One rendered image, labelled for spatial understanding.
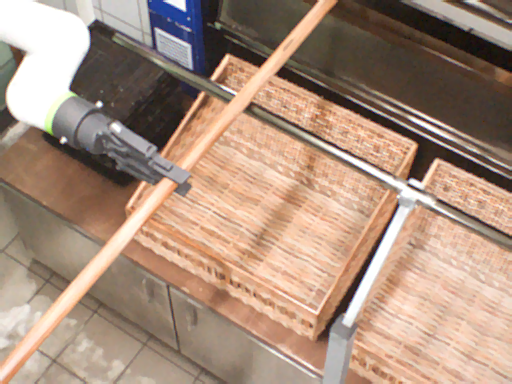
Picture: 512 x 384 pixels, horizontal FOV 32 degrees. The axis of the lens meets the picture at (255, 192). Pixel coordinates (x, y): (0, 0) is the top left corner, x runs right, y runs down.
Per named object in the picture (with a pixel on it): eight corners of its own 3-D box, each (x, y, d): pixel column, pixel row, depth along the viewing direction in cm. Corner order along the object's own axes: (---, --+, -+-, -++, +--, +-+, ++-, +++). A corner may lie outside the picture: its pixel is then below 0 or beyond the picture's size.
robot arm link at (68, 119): (53, 148, 177) (44, 120, 169) (91, 110, 182) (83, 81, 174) (76, 162, 175) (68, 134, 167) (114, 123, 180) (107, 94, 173)
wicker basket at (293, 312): (229, 115, 253) (226, 49, 230) (406, 203, 237) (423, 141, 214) (127, 240, 231) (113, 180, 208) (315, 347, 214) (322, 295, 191)
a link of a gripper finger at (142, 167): (107, 151, 171) (107, 154, 172) (153, 183, 169) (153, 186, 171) (120, 137, 173) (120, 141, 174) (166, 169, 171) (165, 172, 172)
